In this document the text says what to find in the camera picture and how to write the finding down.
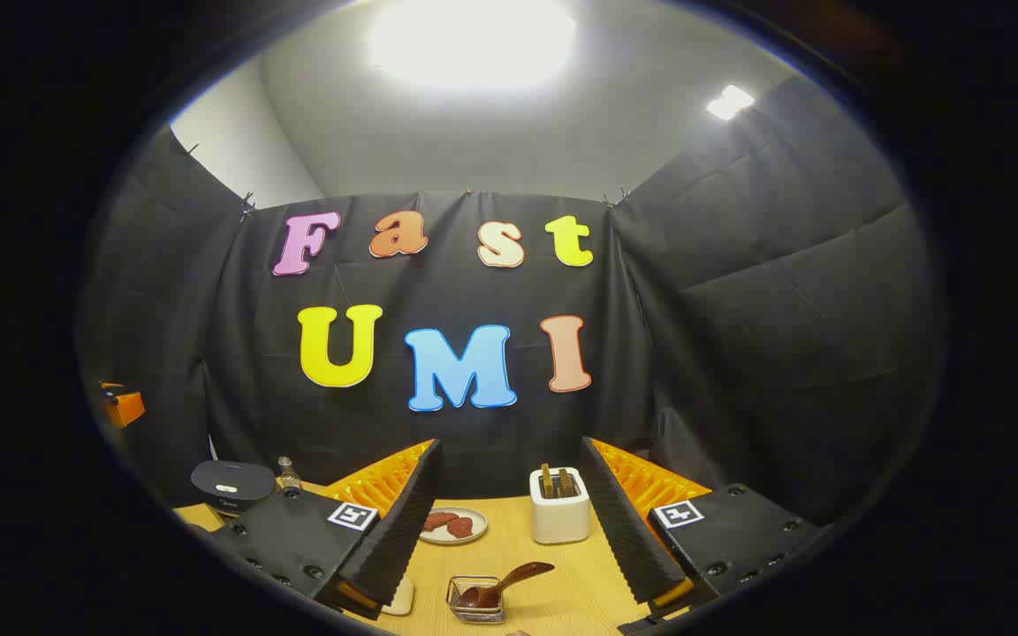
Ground white toaster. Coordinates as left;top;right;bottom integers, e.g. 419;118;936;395
529;466;591;545

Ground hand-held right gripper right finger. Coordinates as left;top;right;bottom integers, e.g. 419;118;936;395
580;436;828;632

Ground white round plate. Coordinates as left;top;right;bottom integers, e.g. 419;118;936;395
419;506;489;545

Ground black silver rice cooker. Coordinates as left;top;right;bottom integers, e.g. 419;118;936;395
191;460;277;516

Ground brown wooden spoon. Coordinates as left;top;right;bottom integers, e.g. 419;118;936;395
459;562;556;610

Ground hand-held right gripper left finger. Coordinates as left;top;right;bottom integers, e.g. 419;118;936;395
209;439;444;619

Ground small ceiling light panel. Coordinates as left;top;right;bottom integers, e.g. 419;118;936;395
706;84;756;122

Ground clear glass dish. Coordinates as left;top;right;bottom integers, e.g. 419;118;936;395
381;576;414;617

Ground metal wire chopstick holder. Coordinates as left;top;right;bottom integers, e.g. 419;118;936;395
446;575;507;625

